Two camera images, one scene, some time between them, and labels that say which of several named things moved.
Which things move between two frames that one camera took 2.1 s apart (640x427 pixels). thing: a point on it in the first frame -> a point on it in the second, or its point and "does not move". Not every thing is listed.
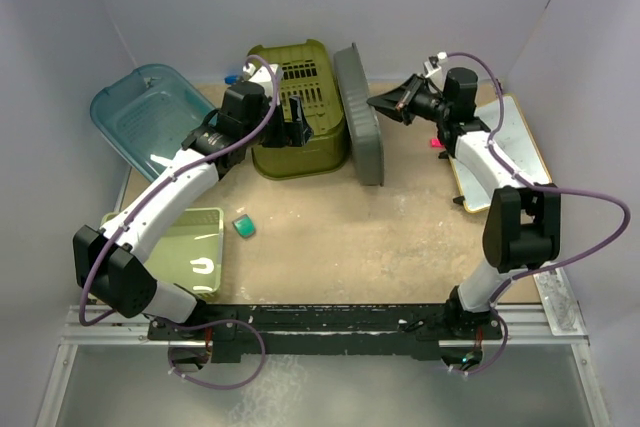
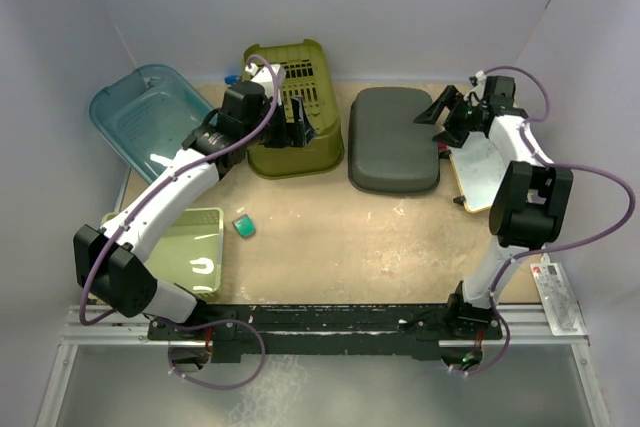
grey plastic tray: x=363 y=125 -> x=388 y=151
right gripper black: x=394 y=102 -> x=451 y=99
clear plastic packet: x=560 y=304 does not move
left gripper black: x=293 y=134 does not move
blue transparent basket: x=147 y=113 does not move
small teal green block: x=244 y=225 does not move
